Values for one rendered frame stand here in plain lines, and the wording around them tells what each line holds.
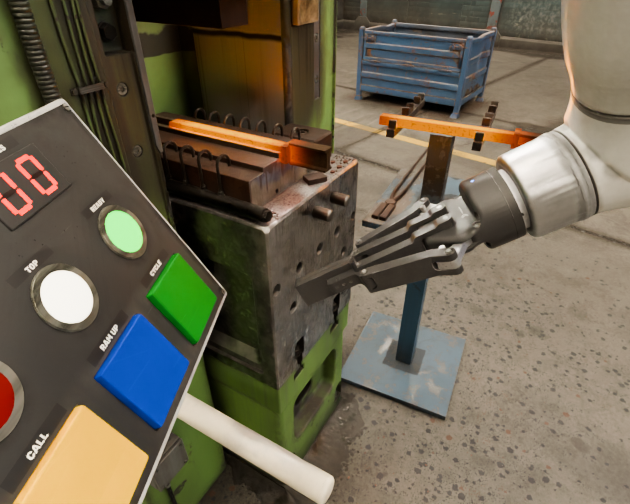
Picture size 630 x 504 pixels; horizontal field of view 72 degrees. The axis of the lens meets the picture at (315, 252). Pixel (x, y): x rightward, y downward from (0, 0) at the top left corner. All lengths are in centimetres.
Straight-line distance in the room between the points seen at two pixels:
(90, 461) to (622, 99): 47
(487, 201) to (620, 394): 161
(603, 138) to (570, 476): 136
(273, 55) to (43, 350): 90
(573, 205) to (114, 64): 64
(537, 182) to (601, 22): 13
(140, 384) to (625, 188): 45
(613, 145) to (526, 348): 161
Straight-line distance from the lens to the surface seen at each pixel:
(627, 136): 43
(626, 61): 38
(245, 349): 109
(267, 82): 116
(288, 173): 91
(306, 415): 141
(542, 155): 44
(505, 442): 167
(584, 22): 38
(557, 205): 44
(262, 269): 83
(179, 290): 49
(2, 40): 68
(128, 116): 78
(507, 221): 44
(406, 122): 115
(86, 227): 45
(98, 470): 38
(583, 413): 186
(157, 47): 127
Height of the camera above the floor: 132
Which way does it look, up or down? 35 degrees down
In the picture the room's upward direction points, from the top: straight up
